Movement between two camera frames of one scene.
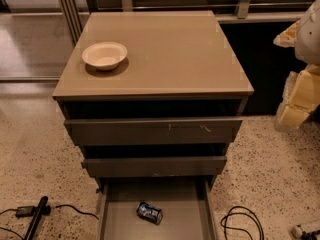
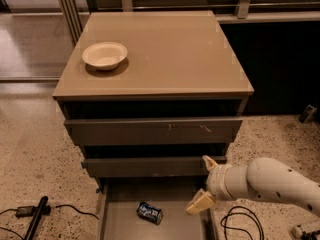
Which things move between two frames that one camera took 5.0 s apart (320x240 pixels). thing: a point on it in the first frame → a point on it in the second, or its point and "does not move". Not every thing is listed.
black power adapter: (25, 211) does not move
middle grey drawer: (149, 167) does not move
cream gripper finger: (301, 95) → (210, 164)
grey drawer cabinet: (153, 99) does not move
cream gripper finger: (287, 38) → (202, 200)
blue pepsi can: (153, 214) does not move
